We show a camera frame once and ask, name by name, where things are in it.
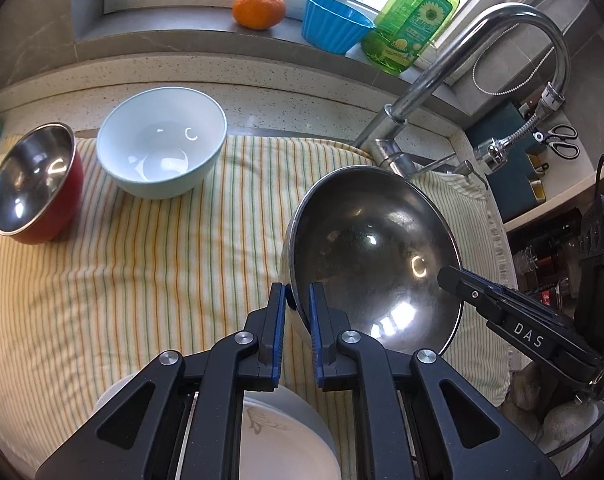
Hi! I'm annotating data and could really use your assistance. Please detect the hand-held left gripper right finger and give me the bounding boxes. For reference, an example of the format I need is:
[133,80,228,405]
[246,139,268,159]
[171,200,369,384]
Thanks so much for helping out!
[308,282,562,480]

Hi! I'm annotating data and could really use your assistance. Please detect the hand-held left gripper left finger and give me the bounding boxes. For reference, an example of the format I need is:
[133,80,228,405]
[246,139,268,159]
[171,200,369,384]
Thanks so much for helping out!
[34,282,287,480]

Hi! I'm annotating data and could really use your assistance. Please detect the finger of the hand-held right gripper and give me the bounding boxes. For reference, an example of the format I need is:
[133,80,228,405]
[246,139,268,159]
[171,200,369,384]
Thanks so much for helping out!
[438,266,512,321]
[482,282,572,326]

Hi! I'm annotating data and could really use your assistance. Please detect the white plate small pink flowers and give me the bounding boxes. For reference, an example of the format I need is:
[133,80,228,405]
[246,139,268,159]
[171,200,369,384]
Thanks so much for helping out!
[96,372,335,480]

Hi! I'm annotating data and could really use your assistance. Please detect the stainless steel bowl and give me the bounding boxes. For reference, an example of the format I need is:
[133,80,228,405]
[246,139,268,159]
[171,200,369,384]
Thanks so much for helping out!
[280,165,463,356]

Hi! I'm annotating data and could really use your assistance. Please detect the light blue ceramic bowl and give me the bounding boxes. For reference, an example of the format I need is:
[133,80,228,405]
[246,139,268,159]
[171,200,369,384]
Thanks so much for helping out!
[96,86,227,200]

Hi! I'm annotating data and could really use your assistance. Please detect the red bowl steel interior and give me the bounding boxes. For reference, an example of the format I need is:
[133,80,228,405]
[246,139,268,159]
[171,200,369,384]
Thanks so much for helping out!
[0,122,85,246]

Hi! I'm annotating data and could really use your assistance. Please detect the beige fuzzy slipper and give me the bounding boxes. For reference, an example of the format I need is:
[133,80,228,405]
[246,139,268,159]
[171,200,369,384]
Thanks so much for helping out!
[542,400,600,456]
[512,365,547,411]

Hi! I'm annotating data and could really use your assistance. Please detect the dark teal knife block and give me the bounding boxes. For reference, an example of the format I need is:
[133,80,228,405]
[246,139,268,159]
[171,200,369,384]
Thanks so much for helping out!
[464,100,555,221]

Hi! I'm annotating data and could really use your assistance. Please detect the yellow striped cloth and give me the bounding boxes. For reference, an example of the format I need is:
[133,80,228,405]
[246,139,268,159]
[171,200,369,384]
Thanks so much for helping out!
[0,132,515,480]

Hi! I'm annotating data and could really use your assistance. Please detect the chrome faucet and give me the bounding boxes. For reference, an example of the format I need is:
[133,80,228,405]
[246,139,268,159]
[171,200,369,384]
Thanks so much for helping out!
[354,2,572,191]

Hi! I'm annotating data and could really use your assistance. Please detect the green dish soap bottle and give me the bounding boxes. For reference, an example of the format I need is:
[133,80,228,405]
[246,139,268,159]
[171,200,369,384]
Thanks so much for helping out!
[360,0,475,75]

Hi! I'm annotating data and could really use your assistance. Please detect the blue ribbed cup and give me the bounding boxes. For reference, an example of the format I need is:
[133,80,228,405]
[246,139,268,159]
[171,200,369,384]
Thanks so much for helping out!
[301,0,376,56]

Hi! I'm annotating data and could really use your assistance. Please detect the orange tangerine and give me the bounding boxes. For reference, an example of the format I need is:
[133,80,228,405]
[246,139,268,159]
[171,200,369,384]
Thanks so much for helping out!
[232,0,287,31]

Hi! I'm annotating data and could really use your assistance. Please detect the black handled scissors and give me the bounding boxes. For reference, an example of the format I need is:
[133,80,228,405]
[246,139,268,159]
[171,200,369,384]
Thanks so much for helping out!
[534,124,581,159]

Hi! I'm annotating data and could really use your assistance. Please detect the metal bead chain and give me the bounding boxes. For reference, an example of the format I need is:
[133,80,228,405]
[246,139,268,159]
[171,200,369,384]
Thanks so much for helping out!
[472,45,557,96]

